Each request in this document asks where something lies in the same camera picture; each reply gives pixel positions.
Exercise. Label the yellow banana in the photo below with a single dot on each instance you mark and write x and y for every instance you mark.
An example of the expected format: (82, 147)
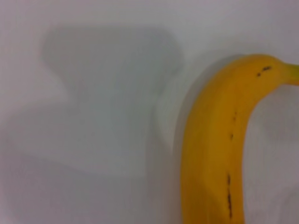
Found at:
(212, 144)

